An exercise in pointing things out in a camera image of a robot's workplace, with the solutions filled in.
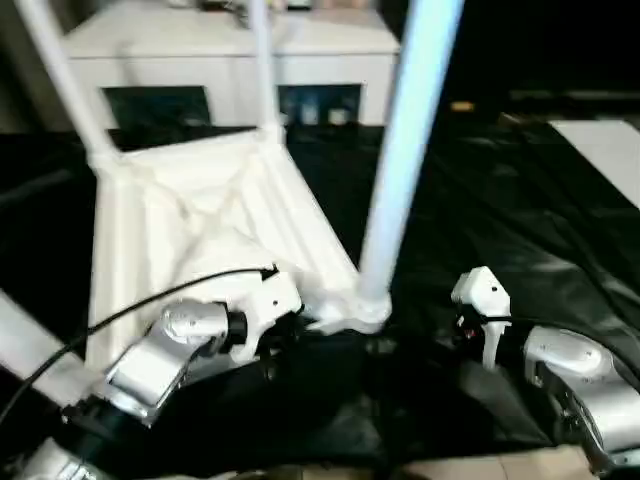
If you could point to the white plastic table top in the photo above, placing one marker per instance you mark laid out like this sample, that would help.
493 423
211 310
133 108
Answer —
200 225

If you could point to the white plastic table leg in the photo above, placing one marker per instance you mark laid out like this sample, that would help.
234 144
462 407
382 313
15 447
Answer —
70 75
265 65
410 125
35 345

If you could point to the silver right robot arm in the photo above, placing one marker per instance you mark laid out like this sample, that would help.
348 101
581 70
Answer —
575 350

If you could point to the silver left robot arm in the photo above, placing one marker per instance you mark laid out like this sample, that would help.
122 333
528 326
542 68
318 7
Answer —
150 365

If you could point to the black work mat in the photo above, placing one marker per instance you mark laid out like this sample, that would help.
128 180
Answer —
500 225

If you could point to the white furniture panel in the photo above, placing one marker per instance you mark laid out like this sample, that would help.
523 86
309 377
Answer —
600 150

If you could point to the yellow label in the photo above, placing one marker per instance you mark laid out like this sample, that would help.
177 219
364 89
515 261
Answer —
461 106

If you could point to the white jar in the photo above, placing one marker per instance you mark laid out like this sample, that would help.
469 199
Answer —
310 112

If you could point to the white mug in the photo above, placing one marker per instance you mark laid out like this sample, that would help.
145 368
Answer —
336 116

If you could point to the white sideboard cabinet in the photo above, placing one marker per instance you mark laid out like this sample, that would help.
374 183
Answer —
200 45

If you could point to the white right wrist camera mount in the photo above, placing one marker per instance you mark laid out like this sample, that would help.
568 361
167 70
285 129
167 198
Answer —
480 290

